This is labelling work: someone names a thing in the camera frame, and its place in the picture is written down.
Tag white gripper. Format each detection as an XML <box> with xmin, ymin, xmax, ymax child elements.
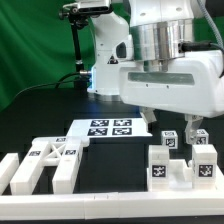
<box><xmin>119</xmin><ymin>42</ymin><xmax>224</xmax><ymax>144</ymax></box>

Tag white chair back frame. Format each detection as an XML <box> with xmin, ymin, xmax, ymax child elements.
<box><xmin>10</xmin><ymin>136</ymin><xmax>90</xmax><ymax>195</ymax></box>

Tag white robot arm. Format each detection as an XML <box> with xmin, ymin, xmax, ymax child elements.
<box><xmin>88</xmin><ymin>0</ymin><xmax>224</xmax><ymax>144</ymax></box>

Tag white tagged cube left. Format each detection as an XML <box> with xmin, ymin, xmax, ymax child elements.
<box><xmin>161</xmin><ymin>130</ymin><xmax>178</xmax><ymax>149</ymax></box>

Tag white tagged cube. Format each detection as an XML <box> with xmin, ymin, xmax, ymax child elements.
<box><xmin>196</xmin><ymin>129</ymin><xmax>209</xmax><ymax>144</ymax></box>
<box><xmin>161</xmin><ymin>130</ymin><xmax>178</xmax><ymax>149</ymax></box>

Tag white tagged cube right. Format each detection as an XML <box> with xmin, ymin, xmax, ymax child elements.
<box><xmin>196</xmin><ymin>129</ymin><xmax>209</xmax><ymax>144</ymax></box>

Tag green backdrop curtain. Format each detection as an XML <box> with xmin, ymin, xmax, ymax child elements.
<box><xmin>0</xmin><ymin>0</ymin><xmax>224</xmax><ymax>113</ymax></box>

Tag white U-shaped obstacle fence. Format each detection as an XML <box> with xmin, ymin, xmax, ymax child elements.
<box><xmin>0</xmin><ymin>153</ymin><xmax>224</xmax><ymax>220</ymax></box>

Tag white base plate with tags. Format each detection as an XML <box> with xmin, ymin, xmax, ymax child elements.
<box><xmin>67</xmin><ymin>118</ymin><xmax>152</xmax><ymax>138</ymax></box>

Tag black cables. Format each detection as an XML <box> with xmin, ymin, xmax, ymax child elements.
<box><xmin>13</xmin><ymin>73</ymin><xmax>88</xmax><ymax>99</ymax></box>

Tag camera on stand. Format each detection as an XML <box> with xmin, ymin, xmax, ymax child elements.
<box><xmin>63</xmin><ymin>0</ymin><xmax>111</xmax><ymax>14</ymax></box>

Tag black camera stand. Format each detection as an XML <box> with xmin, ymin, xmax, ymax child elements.
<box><xmin>59</xmin><ymin>9</ymin><xmax>88</xmax><ymax>90</ymax></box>

